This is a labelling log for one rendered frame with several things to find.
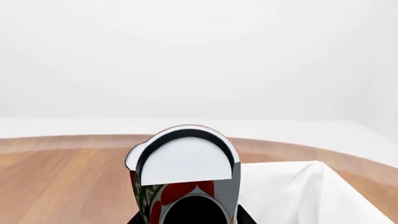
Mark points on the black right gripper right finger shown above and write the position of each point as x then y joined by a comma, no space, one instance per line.
245,215

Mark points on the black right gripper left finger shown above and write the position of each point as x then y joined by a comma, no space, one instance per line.
134,219

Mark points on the tomato sauce can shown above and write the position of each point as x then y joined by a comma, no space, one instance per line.
186,161

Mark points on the white basket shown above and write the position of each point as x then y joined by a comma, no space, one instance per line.
289,193

